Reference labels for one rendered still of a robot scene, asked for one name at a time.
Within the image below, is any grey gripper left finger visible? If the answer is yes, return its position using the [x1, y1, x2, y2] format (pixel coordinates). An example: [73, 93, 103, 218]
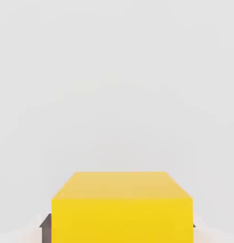
[14, 213, 53, 243]

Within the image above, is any small yellow cube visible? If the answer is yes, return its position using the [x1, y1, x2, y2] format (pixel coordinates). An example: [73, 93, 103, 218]
[51, 171, 194, 243]

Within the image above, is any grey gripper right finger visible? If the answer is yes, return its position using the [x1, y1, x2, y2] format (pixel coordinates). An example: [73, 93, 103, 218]
[192, 213, 221, 243]

